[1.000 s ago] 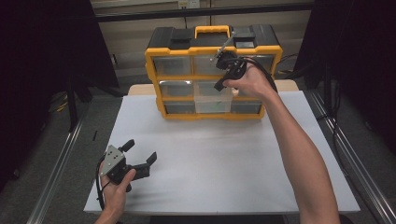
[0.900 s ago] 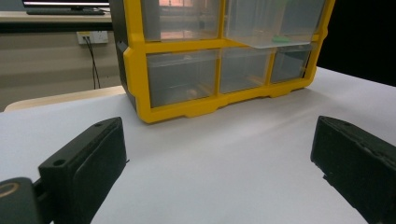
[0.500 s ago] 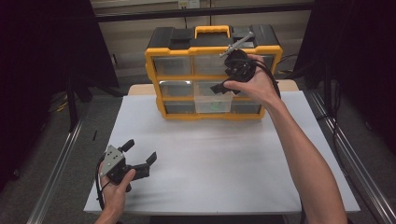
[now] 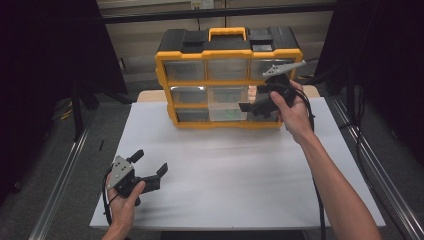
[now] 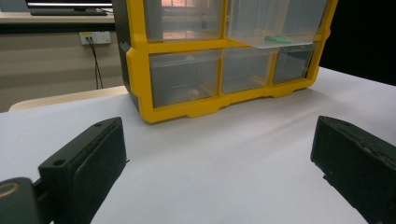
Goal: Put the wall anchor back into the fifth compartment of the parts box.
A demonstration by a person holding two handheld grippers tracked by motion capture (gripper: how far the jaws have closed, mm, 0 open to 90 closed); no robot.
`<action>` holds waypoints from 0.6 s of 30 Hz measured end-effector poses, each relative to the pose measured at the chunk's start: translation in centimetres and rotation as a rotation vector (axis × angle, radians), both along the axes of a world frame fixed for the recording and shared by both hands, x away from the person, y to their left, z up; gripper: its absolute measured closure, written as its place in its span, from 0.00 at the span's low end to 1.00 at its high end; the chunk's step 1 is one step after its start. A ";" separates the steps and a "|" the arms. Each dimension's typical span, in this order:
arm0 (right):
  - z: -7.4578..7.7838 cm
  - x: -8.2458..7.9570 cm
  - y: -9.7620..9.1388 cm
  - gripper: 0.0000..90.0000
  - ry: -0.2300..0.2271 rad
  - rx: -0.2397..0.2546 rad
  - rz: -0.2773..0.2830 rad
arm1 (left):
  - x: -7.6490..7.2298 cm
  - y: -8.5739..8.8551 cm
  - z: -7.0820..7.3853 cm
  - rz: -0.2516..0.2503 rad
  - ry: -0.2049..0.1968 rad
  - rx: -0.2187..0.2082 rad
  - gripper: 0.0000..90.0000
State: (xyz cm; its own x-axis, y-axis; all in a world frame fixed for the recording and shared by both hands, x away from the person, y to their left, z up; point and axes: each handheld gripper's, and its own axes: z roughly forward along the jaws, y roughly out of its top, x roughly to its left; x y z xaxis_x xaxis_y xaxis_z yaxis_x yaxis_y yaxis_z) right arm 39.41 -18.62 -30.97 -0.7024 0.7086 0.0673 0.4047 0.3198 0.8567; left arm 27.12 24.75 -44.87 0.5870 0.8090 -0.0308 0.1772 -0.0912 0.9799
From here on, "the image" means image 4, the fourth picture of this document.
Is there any black curtain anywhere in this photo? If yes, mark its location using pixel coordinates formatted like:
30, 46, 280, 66
0, 0, 129, 206
314, 0, 424, 166

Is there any single frosted organizer drawer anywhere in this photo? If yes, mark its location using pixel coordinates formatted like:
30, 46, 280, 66
207, 100, 251, 123

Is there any black floor cable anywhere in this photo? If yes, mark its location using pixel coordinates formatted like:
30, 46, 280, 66
295, 55, 322, 82

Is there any person's right hand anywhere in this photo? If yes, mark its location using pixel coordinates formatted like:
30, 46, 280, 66
268, 79, 317, 146

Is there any metal floor rail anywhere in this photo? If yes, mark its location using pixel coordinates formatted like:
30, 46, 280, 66
27, 128, 90, 240
327, 96, 424, 240

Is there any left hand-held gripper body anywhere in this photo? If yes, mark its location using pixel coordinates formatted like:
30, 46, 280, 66
106, 154, 163, 206

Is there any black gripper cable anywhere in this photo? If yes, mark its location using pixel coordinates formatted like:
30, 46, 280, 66
101, 167, 120, 226
293, 87, 328, 240

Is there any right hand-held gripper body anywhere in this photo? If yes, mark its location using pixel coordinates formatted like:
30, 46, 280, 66
248, 60, 307, 119

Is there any grid of clear plastic drawers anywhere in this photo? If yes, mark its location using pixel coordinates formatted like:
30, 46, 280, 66
163, 58, 296, 123

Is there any white wall socket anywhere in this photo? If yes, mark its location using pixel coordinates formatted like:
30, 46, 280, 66
190, 0, 215, 10

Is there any black metal stand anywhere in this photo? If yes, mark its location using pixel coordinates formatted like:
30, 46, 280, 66
70, 81, 86, 142

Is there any white table mat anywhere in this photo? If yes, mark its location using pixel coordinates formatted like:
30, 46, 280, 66
89, 96, 387, 232

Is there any person's left hand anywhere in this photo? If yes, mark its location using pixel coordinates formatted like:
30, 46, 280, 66
107, 179, 148, 231

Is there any yellow black organizer case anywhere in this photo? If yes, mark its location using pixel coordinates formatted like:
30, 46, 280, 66
154, 26, 304, 131

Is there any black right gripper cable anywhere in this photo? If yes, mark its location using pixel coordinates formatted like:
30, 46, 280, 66
293, 87, 328, 240

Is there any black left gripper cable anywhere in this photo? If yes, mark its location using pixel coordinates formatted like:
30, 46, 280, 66
101, 167, 120, 226

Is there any black horizontal bar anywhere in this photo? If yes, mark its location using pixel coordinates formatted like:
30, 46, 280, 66
100, 2, 338, 25

